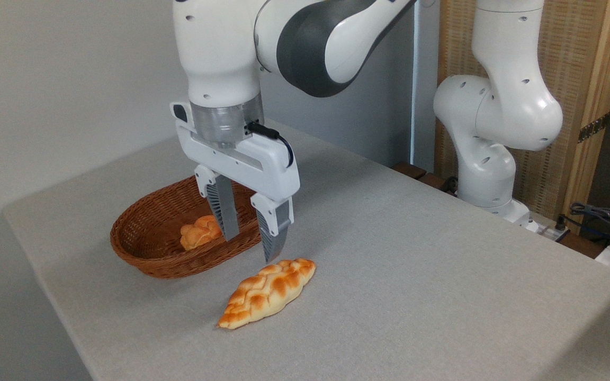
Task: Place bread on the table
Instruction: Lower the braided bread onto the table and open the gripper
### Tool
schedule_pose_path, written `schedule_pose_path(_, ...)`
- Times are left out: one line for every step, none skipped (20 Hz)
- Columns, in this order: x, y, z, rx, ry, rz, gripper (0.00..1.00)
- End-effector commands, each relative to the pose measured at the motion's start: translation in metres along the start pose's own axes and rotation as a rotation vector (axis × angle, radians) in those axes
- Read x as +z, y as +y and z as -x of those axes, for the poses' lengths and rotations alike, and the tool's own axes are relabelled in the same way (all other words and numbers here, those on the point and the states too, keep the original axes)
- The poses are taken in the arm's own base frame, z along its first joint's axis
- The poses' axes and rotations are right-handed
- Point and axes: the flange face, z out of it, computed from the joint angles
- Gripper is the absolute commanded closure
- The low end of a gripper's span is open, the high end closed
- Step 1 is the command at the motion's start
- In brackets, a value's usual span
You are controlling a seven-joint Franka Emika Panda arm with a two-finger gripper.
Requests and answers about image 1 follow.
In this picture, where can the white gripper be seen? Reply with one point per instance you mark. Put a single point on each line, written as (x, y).
(268, 169)

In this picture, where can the long braided bread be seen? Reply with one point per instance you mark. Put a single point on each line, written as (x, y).
(265, 291)

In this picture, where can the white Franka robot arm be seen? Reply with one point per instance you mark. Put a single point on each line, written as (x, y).
(495, 106)

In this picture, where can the small round braided bread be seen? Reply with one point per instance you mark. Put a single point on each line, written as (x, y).
(199, 235)

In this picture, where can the brown wicker basket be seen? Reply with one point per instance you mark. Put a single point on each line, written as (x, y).
(146, 254)

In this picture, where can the dark brown wooden board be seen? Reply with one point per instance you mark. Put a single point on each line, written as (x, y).
(410, 170)

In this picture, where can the dark metal screen hinge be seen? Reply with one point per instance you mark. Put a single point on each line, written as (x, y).
(593, 128)

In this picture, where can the wooden rattan folding screen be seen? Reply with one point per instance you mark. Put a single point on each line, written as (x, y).
(575, 63)

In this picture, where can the white vertical post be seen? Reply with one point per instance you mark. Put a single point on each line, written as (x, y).
(416, 106)

